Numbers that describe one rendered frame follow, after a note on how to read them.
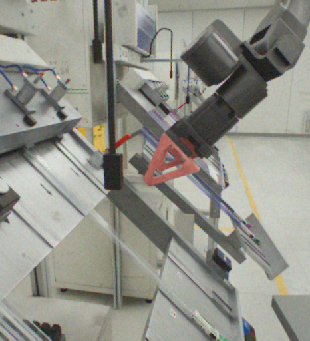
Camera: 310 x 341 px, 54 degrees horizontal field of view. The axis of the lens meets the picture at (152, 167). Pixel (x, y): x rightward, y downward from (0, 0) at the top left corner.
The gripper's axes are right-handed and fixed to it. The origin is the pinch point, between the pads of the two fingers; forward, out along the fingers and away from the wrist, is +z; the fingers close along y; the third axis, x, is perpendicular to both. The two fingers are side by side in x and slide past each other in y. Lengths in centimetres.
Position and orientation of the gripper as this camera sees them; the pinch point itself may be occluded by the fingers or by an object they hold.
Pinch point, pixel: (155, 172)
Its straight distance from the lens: 48.4
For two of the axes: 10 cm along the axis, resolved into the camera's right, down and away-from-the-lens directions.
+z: -7.0, 6.6, 2.8
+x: 6.9, 7.3, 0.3
